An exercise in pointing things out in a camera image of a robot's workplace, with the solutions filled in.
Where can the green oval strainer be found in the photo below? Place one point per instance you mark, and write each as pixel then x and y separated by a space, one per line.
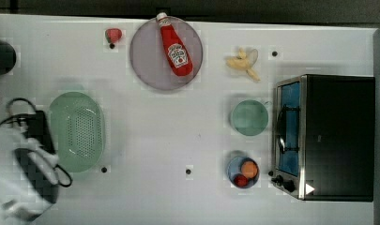
pixel 77 125

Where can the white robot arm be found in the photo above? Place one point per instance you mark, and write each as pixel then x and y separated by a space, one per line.
pixel 29 183

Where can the red plush ketchup bottle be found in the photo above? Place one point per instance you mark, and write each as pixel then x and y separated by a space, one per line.
pixel 176 52

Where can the green cup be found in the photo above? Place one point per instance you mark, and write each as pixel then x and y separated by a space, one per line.
pixel 250 117

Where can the grey round plate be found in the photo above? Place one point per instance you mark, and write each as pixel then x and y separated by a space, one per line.
pixel 149 61

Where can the blue bowl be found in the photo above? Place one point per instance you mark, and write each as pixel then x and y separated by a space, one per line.
pixel 234 168

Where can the peeled toy banana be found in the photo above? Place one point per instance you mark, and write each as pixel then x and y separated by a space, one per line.
pixel 244 61

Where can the orange toy fruit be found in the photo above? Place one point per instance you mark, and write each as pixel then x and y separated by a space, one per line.
pixel 249 169

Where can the small red toy fruit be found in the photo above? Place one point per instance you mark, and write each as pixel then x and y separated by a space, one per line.
pixel 240 180

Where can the red toy strawberry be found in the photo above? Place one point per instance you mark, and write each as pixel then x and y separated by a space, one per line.
pixel 113 35

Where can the black toaster oven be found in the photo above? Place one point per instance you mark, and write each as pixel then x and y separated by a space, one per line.
pixel 323 138

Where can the black round object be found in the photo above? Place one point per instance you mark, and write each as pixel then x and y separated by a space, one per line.
pixel 8 57

